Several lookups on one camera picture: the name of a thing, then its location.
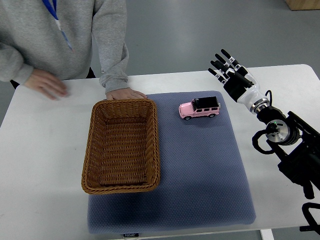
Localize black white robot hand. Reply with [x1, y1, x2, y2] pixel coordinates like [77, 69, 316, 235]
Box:
[208, 49, 270, 111]

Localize grey sweatshirt left forearm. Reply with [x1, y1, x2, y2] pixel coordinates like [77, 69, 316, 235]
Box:
[91, 0, 129, 94]

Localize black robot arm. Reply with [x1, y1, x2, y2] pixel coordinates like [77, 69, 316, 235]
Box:
[208, 49, 320, 200]

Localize grey sweatshirt right forearm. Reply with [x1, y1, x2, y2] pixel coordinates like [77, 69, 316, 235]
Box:
[0, 42, 34, 85]

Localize pink toy car black roof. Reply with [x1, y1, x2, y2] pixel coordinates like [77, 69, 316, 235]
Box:
[178, 96, 221, 121]

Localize brown wicker basket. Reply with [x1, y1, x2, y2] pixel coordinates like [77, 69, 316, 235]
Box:
[81, 98, 161, 195]

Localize person's left hand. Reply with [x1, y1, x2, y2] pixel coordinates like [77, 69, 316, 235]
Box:
[105, 88, 148, 100]

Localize person's right hand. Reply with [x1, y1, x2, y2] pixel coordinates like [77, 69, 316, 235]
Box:
[23, 68, 68, 100]

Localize cardboard box corner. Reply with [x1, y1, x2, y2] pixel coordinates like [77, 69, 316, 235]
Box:
[285, 0, 320, 11]

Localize blue grey cushion mat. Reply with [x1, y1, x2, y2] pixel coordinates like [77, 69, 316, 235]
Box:
[87, 91, 256, 234]

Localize grey sweatshirt torso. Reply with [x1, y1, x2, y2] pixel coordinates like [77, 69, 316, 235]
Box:
[0, 0, 95, 80]

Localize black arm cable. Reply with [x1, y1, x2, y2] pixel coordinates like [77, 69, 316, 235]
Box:
[251, 129, 276, 154]

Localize blue white lanyard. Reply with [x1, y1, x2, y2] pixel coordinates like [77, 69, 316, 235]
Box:
[41, 0, 75, 53]

